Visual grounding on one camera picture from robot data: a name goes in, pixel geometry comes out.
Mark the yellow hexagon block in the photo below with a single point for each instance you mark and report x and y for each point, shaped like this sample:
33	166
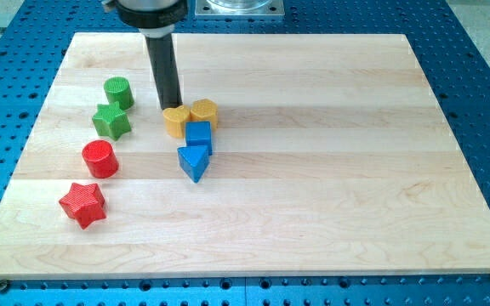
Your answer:
205	110

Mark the yellow heart block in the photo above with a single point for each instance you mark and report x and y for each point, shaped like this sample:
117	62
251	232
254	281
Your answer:
175	120

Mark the blue perforated metal table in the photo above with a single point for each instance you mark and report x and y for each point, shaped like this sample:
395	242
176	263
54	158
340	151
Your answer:
36	39

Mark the red star block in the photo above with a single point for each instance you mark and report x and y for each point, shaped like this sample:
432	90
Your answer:
84	203

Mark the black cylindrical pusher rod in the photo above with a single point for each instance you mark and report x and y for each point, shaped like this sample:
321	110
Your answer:
164	70

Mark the green star block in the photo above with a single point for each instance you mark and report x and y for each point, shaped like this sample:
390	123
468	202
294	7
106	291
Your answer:
111	121

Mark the blue triangle block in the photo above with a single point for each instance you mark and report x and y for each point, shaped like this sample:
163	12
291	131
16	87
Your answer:
194	161

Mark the light wooden board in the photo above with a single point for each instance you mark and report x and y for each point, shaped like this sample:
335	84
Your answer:
332	157

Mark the green cylinder block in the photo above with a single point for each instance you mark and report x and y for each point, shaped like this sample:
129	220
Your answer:
117	89

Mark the blue cube block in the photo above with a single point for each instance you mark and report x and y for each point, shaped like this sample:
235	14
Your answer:
199	133

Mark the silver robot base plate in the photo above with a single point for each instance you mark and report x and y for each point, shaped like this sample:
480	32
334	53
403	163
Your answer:
239	8

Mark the red cylinder block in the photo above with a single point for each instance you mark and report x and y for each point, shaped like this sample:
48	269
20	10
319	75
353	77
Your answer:
100	159

